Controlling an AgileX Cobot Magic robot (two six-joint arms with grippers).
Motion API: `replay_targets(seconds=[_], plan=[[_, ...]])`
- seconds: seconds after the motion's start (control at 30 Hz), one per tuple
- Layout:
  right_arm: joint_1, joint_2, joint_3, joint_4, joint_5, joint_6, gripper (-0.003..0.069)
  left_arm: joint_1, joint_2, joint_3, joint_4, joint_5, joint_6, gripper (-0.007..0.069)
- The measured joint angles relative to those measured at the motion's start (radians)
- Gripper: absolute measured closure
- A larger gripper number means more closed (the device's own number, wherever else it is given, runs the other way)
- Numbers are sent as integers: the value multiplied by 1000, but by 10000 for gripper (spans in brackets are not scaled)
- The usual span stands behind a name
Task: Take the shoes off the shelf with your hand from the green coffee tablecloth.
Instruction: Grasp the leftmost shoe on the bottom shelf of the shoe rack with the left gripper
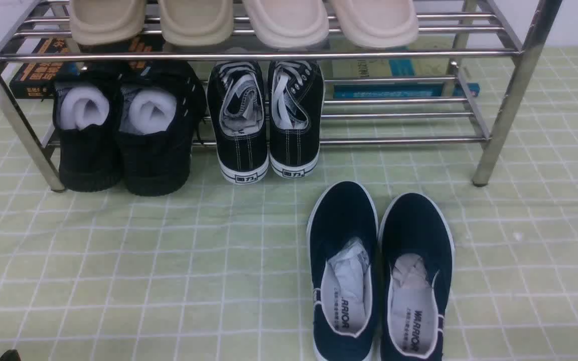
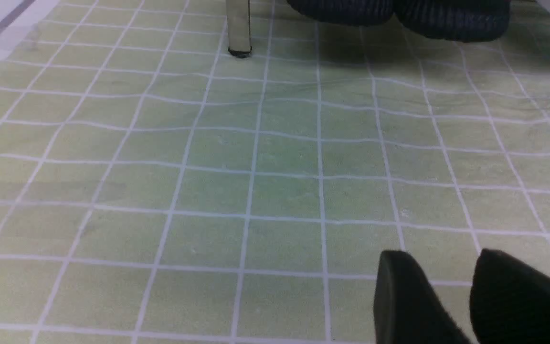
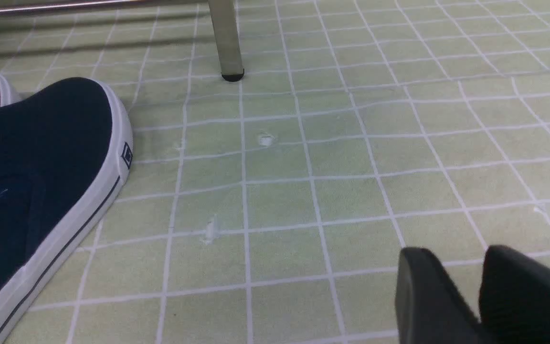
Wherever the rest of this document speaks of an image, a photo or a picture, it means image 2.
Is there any steel shoe rack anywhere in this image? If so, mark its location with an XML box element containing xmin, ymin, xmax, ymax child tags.
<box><xmin>225</xmin><ymin>0</ymin><xmax>253</xmax><ymax>59</ymax></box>

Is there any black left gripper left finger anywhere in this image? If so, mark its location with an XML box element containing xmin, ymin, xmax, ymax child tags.
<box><xmin>373</xmin><ymin>250</ymin><xmax>471</xmax><ymax>344</ymax></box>

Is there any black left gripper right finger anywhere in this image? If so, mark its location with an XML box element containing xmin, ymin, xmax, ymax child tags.
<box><xmin>469</xmin><ymin>249</ymin><xmax>550</xmax><ymax>344</ymax></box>

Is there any green checkered tablecloth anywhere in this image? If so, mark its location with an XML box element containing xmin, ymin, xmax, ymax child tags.
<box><xmin>0</xmin><ymin>0</ymin><xmax>550</xmax><ymax>344</ymax></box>

